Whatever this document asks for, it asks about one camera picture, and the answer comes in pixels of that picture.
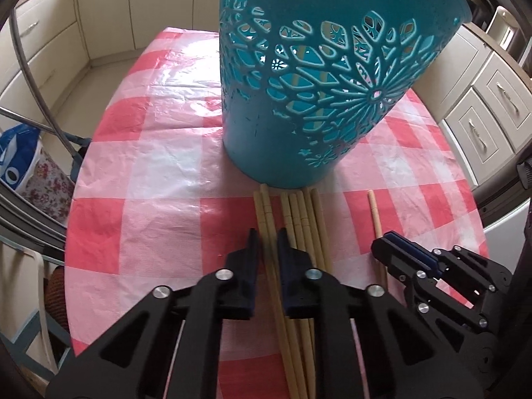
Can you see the blue white plastic bag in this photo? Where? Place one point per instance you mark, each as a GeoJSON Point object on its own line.
{"type": "Point", "coordinates": [16, 158]}

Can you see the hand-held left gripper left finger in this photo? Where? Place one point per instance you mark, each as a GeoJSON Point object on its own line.
{"type": "Point", "coordinates": [252, 257]}

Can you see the brown woven cushion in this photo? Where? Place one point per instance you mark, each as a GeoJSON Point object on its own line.
{"type": "Point", "coordinates": [56, 295]}

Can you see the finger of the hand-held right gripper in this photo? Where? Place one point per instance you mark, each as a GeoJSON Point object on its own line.
{"type": "Point", "coordinates": [415, 251]}
{"type": "Point", "coordinates": [390, 257]}

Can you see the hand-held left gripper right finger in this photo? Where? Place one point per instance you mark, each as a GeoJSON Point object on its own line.
{"type": "Point", "coordinates": [284, 262]}

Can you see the wooden chopstick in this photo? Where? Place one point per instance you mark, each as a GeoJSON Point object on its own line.
{"type": "Point", "coordinates": [374, 216]}
{"type": "Point", "coordinates": [269, 249]}

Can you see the grey steel rail frame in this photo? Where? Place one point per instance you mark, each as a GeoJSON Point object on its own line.
{"type": "Point", "coordinates": [29, 228]}

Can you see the teal perforated plastic basket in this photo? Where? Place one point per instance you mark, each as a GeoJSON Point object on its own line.
{"type": "Point", "coordinates": [266, 141]}

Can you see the white plastic chair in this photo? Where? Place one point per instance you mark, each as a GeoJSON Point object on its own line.
{"type": "Point", "coordinates": [45, 320]}

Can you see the cream door cabinet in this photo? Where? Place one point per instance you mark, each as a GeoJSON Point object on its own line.
{"type": "Point", "coordinates": [166, 0]}

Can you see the bundle of wooden chopsticks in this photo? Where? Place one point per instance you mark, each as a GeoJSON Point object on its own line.
{"type": "Point", "coordinates": [297, 216]}

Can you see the red white checked tablecloth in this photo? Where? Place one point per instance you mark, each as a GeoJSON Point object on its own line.
{"type": "Point", "coordinates": [145, 166]}

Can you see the curved metal tube frame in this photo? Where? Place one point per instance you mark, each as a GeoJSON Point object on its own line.
{"type": "Point", "coordinates": [56, 132]}

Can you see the floral cloth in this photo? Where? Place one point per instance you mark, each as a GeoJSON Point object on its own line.
{"type": "Point", "coordinates": [45, 187]}

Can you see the cream drawer cabinet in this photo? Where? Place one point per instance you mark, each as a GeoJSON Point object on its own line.
{"type": "Point", "coordinates": [50, 50]}

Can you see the white plastic container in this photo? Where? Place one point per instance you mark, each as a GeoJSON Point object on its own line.
{"type": "Point", "coordinates": [505, 25]}

